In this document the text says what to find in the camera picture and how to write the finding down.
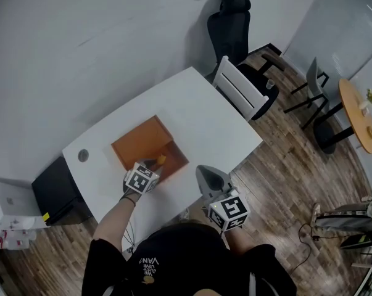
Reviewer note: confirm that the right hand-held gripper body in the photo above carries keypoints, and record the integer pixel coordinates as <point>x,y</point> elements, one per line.
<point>227,210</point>

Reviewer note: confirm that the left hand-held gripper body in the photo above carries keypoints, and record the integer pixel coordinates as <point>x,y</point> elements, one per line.
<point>141,179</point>

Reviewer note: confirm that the orange container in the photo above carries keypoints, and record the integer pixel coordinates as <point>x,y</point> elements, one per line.
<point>142,143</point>

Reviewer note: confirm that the person's left forearm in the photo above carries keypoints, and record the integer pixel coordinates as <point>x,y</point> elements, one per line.
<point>114,219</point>

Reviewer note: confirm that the person's right forearm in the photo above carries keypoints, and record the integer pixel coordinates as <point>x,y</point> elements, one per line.
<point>236,240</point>

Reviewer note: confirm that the black wrist band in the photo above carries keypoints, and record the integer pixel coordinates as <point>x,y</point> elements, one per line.
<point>129,198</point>

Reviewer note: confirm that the person's white shoe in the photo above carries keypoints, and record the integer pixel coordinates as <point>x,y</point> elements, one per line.
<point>184,214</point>

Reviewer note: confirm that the person's black printed t-shirt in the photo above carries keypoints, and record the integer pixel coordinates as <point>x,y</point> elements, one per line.
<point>185,257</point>

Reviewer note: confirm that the black cabinet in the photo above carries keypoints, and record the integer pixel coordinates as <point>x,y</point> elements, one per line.
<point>54,193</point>

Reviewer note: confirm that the white slatted chair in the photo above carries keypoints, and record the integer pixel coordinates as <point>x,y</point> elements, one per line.
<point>238,86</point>

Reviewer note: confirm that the clear plastic cup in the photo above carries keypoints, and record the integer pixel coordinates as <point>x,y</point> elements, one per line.
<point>269,84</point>

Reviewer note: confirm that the large white box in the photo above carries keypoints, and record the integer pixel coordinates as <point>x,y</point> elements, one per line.
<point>10,203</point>

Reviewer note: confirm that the black and green device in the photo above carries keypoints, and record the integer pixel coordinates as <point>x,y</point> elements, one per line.
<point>358,241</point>

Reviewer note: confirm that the white box with red labels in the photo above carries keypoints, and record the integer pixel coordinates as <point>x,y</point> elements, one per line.
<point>13,239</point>

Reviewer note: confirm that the black mesh office chair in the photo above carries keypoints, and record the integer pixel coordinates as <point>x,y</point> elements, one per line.
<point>232,32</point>

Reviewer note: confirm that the grey chair with black legs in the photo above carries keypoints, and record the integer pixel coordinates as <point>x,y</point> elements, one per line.
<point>315,82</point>

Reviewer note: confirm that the round wooden side table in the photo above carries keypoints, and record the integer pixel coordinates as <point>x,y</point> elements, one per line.
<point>357,119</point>

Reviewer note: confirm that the small white vase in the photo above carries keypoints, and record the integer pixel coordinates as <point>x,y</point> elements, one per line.
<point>364,105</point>

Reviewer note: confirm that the small green plant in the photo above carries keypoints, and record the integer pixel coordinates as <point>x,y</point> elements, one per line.
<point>371,95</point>

